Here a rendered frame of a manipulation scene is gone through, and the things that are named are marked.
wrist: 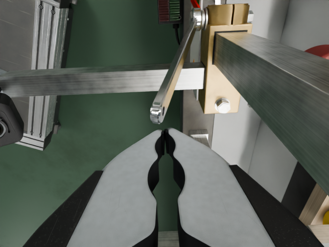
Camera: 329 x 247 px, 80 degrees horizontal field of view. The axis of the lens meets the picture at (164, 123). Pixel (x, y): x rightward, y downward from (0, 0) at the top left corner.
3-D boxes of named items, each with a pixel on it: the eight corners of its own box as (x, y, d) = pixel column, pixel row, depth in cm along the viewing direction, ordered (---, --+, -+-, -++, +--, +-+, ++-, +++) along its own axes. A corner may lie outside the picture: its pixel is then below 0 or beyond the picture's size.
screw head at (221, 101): (213, 111, 28) (215, 115, 27) (215, 97, 27) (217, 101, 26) (228, 111, 28) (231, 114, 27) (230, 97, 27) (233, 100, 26)
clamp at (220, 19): (198, 100, 33) (203, 114, 28) (202, 5, 26) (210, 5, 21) (231, 98, 33) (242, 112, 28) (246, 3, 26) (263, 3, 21)
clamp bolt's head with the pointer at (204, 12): (180, 4, 35) (190, 34, 24) (181, -13, 33) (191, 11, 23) (191, 4, 35) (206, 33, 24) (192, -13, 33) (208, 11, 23)
